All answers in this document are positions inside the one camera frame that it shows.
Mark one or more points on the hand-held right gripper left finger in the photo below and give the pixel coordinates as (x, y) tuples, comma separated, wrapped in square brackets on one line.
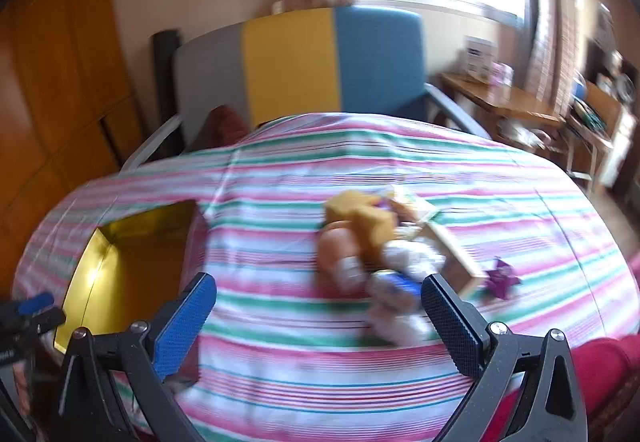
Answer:
[(185, 322)]

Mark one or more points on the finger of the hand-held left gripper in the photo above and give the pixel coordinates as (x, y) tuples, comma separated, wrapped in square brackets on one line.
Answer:
[(35, 303), (35, 324)]

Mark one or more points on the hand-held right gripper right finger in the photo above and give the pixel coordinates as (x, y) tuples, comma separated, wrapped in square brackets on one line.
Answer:
[(450, 322)]

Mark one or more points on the white plastic bag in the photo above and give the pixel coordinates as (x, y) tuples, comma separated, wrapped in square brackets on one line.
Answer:
[(400, 317)]

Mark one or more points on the blue tissue pack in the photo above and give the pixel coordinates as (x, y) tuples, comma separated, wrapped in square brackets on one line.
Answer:
[(400, 283)]

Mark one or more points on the purple figure-print snack packet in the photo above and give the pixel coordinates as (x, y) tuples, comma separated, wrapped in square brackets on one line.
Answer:
[(500, 278)]

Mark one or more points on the beige carton box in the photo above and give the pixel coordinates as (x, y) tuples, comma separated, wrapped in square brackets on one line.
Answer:
[(450, 252)]

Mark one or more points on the gold metal tray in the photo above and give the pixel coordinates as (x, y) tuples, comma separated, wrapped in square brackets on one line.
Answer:
[(125, 272)]

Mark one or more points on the green white small box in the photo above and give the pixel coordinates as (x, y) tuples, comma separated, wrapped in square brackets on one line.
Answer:
[(415, 204)]

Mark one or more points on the large yellow sponge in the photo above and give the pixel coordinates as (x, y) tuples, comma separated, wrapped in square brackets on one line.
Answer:
[(370, 227)]

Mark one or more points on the orange mushroom-shaped toy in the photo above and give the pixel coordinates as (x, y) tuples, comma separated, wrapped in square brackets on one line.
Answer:
[(332, 247)]

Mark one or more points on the striped blanket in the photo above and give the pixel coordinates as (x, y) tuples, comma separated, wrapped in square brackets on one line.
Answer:
[(300, 347)]

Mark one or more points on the red cloth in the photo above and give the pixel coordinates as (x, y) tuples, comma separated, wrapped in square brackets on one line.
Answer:
[(600, 372)]

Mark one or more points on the white bag under desk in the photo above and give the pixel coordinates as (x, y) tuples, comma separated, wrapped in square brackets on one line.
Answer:
[(522, 135)]

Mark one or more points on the dark red cushion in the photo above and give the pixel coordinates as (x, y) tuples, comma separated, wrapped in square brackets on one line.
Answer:
[(227, 125)]

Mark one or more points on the wooden wardrobe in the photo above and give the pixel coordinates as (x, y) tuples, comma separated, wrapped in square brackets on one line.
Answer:
[(50, 97)]

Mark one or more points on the wooden desk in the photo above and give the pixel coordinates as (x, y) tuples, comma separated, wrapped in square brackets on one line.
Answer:
[(505, 100)]

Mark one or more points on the small pink box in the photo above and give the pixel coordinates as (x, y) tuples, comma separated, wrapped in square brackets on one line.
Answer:
[(502, 75)]

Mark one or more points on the wooden side table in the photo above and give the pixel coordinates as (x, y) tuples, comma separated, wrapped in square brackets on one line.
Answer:
[(600, 107)]

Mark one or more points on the white cardboard box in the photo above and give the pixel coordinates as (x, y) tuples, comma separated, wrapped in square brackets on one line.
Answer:
[(479, 57)]

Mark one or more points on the grey yellow blue chair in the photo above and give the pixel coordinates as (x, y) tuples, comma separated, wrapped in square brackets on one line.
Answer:
[(290, 67)]

